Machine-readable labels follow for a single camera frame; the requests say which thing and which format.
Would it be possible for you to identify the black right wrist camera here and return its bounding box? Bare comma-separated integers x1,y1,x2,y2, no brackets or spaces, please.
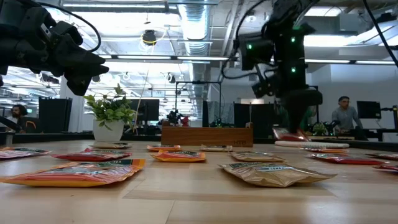
251,73,278,99

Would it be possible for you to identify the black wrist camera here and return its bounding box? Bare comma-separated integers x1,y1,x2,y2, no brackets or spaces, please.
46,21,84,47
251,73,278,99

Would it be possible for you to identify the linear ceiling light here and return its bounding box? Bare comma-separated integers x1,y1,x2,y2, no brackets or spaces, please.
303,58,398,66
98,54,239,62

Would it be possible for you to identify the silver spiral ceiling duct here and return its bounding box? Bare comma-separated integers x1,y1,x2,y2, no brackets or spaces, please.
177,2,216,103

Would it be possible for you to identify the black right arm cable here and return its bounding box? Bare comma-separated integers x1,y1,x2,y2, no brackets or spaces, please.
361,0,398,68

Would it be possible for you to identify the wooden tea organizer box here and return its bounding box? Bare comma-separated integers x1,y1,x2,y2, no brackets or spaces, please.
160,121,254,147

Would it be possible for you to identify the small dark plant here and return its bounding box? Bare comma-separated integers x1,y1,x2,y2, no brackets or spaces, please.
166,109,184,127

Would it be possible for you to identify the black ceiling-hung device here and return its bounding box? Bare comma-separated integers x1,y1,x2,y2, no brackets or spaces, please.
142,29,158,46

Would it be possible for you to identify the person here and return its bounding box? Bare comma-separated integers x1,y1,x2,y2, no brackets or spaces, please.
331,95,364,138
303,105,318,131
6,104,40,134

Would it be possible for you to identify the black metal gantry frame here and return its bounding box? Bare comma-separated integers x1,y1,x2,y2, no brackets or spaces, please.
175,80,223,125

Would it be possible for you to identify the black left camera cable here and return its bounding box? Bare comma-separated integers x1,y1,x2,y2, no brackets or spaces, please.
37,1,102,53

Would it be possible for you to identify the red strawberry tea packet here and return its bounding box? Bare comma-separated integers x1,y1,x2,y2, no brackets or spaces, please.
51,148,133,162
272,126,310,142
307,153,389,166
372,164,398,173

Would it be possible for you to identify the green plant in white pot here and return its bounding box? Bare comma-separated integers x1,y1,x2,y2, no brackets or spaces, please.
83,83,137,143

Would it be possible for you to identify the black room divider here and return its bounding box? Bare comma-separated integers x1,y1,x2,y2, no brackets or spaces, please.
233,102,276,128

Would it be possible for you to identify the dark ceiling fixture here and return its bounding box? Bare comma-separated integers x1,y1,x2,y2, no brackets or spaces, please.
40,73,60,85

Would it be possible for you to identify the orange peach passionfruit tea packet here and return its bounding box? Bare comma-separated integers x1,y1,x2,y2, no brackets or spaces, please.
302,147,349,154
150,149,207,163
146,144,182,152
0,159,147,188
0,147,51,160

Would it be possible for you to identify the black camera cable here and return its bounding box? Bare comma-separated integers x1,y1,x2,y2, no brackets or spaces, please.
37,1,102,53
220,0,280,80

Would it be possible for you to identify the small green desk plant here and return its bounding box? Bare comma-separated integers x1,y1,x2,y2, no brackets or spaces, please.
312,123,327,136

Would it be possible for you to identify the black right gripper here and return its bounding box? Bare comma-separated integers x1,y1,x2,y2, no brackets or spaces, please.
280,89,323,134

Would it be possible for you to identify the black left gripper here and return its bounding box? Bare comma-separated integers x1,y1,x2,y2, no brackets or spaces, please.
0,29,110,96

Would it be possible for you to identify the black right camera cable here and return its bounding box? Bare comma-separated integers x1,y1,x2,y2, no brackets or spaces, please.
220,0,280,80

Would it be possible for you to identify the black cabinet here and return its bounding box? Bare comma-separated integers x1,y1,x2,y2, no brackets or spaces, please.
39,97,73,134

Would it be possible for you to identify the black computer monitor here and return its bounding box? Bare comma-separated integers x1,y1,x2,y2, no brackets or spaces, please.
356,101,382,119
129,98,160,122

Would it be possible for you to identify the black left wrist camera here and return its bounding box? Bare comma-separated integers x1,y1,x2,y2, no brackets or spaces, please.
46,21,84,47

